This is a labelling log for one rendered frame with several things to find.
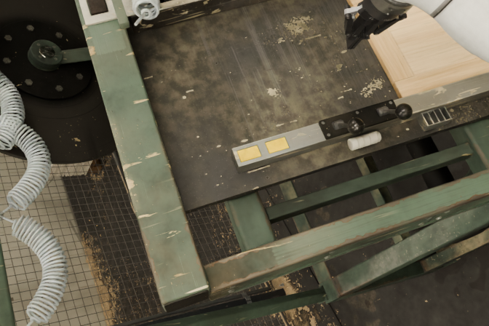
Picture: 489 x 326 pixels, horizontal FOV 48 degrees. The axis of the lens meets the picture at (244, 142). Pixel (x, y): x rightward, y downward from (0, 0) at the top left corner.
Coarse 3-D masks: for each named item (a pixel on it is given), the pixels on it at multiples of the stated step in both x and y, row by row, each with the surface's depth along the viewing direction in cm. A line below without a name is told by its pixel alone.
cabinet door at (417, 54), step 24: (360, 0) 153; (408, 24) 151; (432, 24) 151; (384, 48) 147; (408, 48) 147; (432, 48) 148; (456, 48) 148; (408, 72) 144; (432, 72) 144; (456, 72) 145; (480, 72) 145
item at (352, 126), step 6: (342, 120) 132; (354, 120) 121; (360, 120) 121; (336, 126) 131; (342, 126) 128; (348, 126) 122; (354, 126) 120; (360, 126) 120; (354, 132) 121; (360, 132) 122
